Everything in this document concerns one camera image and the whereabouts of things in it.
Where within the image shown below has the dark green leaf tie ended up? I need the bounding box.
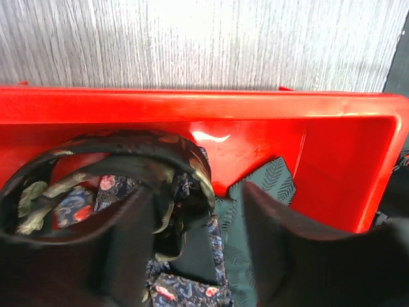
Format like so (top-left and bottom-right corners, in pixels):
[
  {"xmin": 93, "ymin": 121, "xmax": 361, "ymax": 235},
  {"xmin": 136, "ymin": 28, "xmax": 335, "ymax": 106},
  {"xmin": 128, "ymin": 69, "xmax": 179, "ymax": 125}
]
[{"xmin": 172, "ymin": 156, "xmax": 297, "ymax": 307}]

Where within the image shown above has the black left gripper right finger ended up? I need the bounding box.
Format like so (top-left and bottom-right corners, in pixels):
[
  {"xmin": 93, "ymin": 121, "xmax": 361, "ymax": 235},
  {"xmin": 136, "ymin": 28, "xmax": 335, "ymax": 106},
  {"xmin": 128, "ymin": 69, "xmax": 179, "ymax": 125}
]
[{"xmin": 243, "ymin": 182, "xmax": 408, "ymax": 306}]

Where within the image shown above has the red plastic bin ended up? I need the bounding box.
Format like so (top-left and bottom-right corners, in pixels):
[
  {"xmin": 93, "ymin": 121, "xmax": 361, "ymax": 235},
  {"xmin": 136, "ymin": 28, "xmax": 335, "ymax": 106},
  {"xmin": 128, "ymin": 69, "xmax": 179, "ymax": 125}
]
[{"xmin": 1, "ymin": 86, "xmax": 408, "ymax": 232}]

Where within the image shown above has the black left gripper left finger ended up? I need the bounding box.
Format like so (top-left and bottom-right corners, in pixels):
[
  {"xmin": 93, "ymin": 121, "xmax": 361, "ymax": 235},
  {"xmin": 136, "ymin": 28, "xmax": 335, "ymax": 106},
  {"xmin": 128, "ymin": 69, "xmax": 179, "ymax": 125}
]
[{"xmin": 1, "ymin": 189, "xmax": 153, "ymax": 306}]

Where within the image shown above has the black gold leaf tie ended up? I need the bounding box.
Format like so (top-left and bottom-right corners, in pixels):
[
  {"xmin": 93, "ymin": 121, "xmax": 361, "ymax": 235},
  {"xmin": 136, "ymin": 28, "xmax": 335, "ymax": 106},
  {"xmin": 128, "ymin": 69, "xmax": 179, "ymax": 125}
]
[{"xmin": 1, "ymin": 130, "xmax": 215, "ymax": 262}]

